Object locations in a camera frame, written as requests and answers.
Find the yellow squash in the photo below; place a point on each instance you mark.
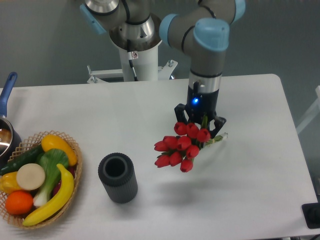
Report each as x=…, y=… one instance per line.
x=51, y=141

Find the red tulip bouquet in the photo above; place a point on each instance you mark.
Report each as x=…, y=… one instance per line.
x=182, y=149

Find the blue handled saucepan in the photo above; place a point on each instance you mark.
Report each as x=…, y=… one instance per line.
x=9, y=138

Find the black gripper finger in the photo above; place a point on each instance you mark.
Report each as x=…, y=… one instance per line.
x=179, y=111
x=218, y=124

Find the black device at table edge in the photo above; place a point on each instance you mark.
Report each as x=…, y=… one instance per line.
x=311, y=212

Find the green bok choy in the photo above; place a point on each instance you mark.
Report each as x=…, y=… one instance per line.
x=48, y=161

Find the dark grey ribbed vase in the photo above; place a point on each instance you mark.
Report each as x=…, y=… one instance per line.
x=117, y=175

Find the orange fruit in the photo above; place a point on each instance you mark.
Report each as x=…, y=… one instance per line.
x=19, y=202

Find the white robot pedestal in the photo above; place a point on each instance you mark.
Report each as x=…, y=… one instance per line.
x=135, y=66

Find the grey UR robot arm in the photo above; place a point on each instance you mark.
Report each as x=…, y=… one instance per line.
x=202, y=34

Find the red fruit in basket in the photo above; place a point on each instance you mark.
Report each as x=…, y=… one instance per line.
x=57, y=187

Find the woven wicker basket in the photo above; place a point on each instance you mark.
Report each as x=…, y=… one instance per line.
x=29, y=143

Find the green cucumber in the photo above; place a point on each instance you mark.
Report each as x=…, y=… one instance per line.
x=27, y=157

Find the yellow bell pepper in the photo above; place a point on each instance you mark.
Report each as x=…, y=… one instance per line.
x=9, y=184

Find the yellow banana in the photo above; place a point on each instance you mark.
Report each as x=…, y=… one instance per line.
x=56, y=203

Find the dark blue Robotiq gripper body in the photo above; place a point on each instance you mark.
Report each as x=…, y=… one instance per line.
x=199, y=105

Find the white metal frame right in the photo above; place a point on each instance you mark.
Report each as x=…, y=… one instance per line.
x=310, y=113

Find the beige round slice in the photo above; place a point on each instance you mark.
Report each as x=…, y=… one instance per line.
x=30, y=176

